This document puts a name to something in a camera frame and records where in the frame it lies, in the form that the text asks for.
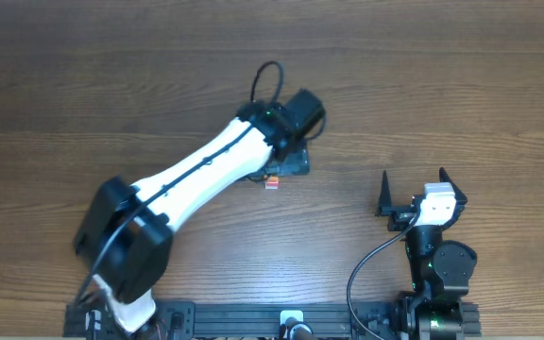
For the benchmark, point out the mounting rail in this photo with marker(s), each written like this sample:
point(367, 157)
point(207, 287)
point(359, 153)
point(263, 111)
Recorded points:
point(243, 321)

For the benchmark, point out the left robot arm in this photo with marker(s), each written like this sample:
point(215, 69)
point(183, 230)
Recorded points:
point(196, 186)

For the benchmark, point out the orange cube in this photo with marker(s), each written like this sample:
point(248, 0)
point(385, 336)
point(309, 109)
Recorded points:
point(272, 180)

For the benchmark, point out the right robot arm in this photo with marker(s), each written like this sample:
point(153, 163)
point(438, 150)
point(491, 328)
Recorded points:
point(451, 264)

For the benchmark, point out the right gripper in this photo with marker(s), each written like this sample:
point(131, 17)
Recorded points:
point(402, 218)

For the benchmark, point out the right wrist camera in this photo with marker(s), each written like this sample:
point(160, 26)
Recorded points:
point(437, 205)

